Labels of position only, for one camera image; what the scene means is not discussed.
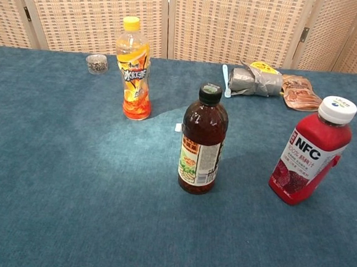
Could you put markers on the light blue toothbrush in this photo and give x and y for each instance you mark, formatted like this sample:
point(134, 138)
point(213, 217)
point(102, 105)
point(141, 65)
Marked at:
point(226, 80)

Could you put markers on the black screen hinge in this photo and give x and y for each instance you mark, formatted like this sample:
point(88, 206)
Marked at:
point(27, 13)
point(304, 34)

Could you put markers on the small white paper tag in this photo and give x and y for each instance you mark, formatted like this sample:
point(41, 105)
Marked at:
point(179, 127)

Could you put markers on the red NFC juice bottle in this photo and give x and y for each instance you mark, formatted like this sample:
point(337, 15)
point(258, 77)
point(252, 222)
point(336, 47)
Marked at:
point(309, 156)

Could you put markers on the blue felt table cover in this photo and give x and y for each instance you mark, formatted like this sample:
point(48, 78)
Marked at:
point(70, 177)

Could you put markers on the brown sauce pouch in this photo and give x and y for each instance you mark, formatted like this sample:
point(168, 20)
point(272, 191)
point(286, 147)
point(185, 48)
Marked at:
point(299, 93)

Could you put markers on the yellow snack package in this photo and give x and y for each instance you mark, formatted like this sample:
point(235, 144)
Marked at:
point(262, 66)

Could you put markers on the woven folding screen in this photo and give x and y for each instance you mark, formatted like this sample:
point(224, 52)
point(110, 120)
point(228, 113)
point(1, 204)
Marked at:
point(98, 16)

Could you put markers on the dark brown tea bottle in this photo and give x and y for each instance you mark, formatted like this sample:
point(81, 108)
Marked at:
point(205, 126)

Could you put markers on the small clear glass jar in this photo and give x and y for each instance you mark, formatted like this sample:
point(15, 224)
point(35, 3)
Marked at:
point(96, 64)

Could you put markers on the orange iced tea bottle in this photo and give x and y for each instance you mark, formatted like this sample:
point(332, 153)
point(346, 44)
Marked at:
point(133, 74)

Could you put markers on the grey foil pouch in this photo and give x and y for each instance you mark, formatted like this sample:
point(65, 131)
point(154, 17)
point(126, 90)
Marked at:
point(250, 82)

